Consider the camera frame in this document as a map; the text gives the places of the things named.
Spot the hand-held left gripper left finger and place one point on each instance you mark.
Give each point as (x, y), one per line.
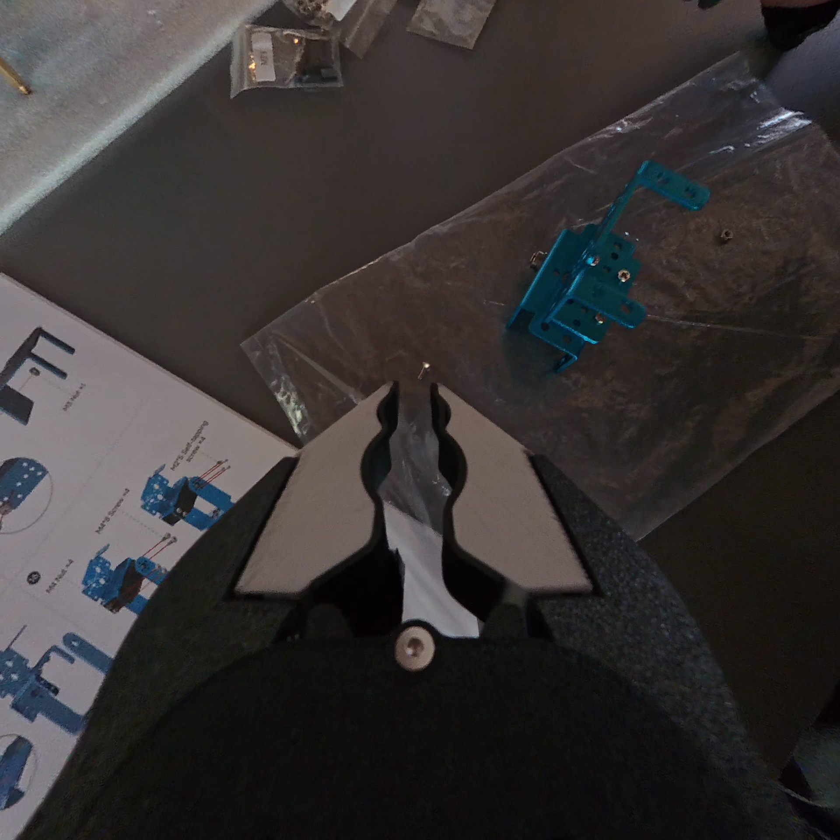
(308, 525)

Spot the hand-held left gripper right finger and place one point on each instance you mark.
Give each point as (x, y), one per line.
(518, 525)

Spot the blue metal bracket assembly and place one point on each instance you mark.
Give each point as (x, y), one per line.
(558, 275)

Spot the clear plastic bag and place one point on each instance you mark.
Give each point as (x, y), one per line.
(656, 426)

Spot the open instruction manual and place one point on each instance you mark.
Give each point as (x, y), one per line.
(131, 426)

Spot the pile of small screw bags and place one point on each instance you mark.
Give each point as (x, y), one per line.
(289, 59)

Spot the white foam sheet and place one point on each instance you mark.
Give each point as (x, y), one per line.
(98, 98)

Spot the brass rod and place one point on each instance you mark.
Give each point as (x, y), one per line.
(16, 75)

